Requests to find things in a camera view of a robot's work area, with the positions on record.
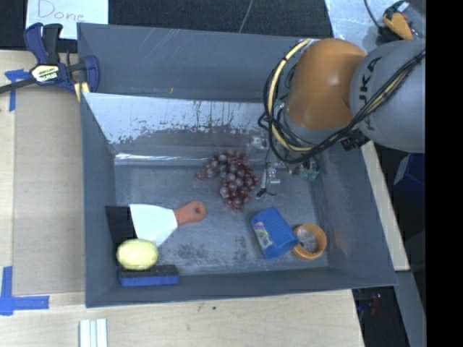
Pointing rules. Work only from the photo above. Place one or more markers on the grey metal bin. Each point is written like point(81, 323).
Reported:
point(202, 60)

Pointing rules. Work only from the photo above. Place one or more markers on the blue plastic cup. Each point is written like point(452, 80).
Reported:
point(275, 235)

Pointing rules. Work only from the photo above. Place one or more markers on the dark red grape bunch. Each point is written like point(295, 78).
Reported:
point(233, 179)

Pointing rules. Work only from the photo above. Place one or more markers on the blue and black sponge block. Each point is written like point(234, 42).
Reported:
point(148, 278)

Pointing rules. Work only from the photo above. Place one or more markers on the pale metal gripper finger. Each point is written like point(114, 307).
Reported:
point(272, 176)
point(261, 142)

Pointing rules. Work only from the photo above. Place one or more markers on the yellow lemon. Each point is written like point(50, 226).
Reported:
point(137, 254)

